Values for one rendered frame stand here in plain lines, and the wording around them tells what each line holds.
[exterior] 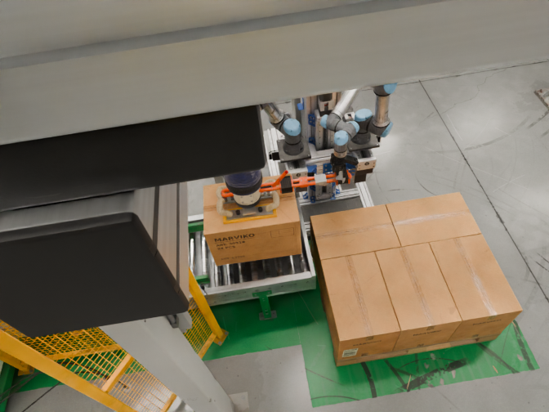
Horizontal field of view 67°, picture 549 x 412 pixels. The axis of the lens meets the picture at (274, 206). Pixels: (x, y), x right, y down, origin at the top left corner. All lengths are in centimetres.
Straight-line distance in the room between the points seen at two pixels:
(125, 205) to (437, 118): 484
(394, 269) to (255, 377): 129
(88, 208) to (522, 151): 477
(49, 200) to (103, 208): 2
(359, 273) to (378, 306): 26
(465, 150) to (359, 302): 235
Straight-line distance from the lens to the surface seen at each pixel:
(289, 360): 333
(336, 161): 247
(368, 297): 293
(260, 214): 258
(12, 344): 181
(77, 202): 20
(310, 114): 302
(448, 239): 327
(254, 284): 292
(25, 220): 21
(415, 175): 433
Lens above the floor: 319
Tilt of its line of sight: 53 degrees down
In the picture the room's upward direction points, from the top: 8 degrees counter-clockwise
